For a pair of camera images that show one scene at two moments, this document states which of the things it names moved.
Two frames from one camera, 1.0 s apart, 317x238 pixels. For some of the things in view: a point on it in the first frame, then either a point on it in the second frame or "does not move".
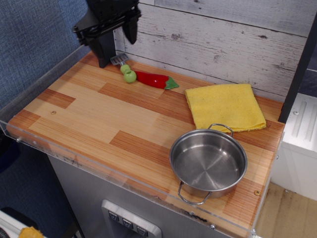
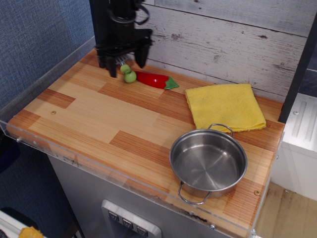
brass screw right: [257, 192] does not move
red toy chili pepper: [157, 81] does not move
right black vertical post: [297, 78] does not move
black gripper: [102, 19] -> [114, 26]
